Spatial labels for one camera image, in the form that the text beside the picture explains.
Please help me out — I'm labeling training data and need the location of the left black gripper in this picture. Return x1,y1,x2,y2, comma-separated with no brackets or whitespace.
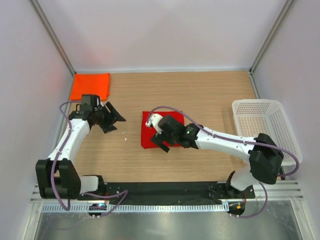
93,102,125,133

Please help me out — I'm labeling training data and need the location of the red t shirt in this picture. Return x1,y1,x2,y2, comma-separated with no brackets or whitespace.
140,111,185,149

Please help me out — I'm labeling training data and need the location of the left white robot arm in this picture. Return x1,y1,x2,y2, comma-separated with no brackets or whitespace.
35,94,125,200

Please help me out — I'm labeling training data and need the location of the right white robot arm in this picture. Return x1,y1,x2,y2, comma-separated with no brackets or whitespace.
145,113,284,198

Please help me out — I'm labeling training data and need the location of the folded orange t shirt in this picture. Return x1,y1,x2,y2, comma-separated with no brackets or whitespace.
69,73,110,101

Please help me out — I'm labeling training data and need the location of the white plastic perforated basket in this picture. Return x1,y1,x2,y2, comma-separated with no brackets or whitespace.
232,99,303,163

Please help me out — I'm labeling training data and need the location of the slotted cable duct rail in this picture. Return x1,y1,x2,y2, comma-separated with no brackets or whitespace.
42,203,229,214

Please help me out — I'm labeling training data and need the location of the aluminium frame rail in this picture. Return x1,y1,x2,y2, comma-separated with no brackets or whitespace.
29,180,304,204

